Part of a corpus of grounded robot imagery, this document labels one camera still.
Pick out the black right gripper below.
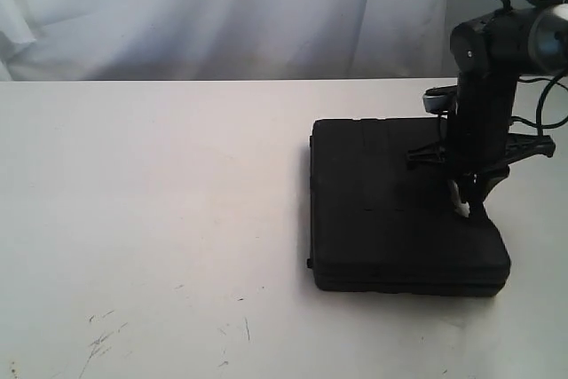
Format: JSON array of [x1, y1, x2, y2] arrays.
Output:
[[406, 130, 556, 216]]

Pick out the black plastic tool case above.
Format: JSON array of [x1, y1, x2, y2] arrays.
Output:
[[308, 118, 511, 297]]

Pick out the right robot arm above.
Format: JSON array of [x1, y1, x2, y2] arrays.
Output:
[[406, 3, 567, 217]]

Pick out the white backdrop curtain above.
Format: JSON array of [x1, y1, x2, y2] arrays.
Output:
[[1, 0, 496, 81]]

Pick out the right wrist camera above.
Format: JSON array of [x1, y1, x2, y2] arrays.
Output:
[[422, 85, 457, 114]]

